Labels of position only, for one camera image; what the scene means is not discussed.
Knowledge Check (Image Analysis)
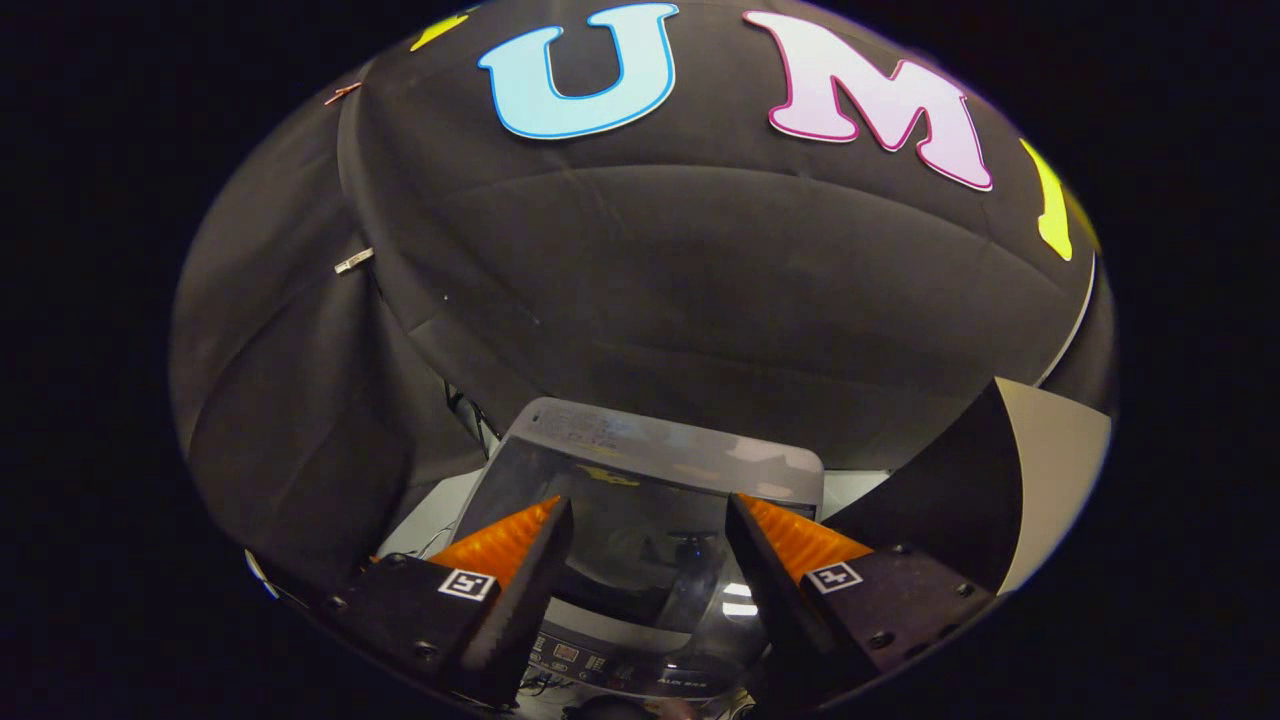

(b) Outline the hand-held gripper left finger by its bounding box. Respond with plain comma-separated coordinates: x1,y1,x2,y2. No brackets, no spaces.
320,495,576,706

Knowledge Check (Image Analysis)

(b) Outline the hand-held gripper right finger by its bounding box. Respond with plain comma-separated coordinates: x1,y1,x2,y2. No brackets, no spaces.
725,493,1001,716

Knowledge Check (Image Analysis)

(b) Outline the grey top-loading washing machine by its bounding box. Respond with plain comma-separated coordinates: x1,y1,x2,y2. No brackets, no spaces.
455,397,827,701

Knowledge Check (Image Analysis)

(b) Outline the beige cabinet with dark top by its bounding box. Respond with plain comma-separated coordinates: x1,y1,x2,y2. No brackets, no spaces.
820,378,1113,597

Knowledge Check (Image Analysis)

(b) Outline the black backdrop cloth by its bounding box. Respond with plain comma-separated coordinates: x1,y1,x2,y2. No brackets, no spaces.
170,0,1119,601

